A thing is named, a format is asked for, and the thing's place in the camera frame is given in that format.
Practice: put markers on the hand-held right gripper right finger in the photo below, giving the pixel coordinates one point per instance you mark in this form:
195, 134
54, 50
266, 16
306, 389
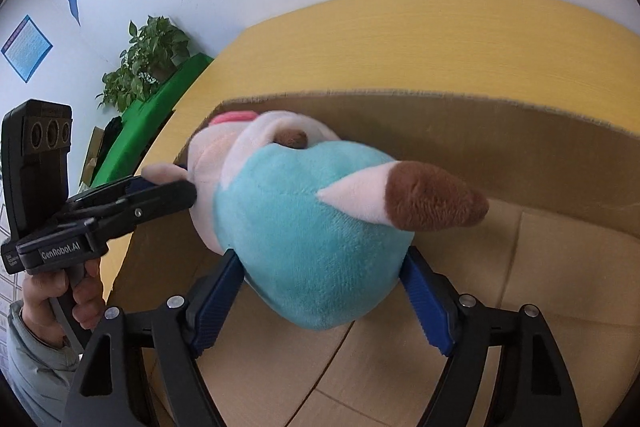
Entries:
425, 302

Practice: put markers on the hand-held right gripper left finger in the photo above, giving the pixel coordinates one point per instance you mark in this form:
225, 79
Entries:
215, 302

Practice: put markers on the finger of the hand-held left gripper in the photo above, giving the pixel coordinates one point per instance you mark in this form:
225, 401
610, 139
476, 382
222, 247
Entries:
160, 199
107, 193

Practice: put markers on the pink and teal plush pig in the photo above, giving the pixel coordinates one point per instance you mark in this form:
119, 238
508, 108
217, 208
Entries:
310, 247

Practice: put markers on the brown cardboard box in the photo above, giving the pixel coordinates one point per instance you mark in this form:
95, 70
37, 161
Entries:
550, 167

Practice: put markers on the person's left forearm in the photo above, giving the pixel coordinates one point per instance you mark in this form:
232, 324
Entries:
35, 367

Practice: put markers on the person's left hand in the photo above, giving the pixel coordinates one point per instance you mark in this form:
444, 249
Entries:
37, 292

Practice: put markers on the small brown carton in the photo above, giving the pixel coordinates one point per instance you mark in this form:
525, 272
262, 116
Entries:
92, 157

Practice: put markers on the green covered table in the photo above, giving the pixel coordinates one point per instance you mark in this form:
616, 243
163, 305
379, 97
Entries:
150, 117

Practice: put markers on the large green potted plant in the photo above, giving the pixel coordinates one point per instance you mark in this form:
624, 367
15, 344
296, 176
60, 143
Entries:
145, 57

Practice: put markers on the blue framed wall poster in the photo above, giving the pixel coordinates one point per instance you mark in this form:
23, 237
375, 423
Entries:
25, 47

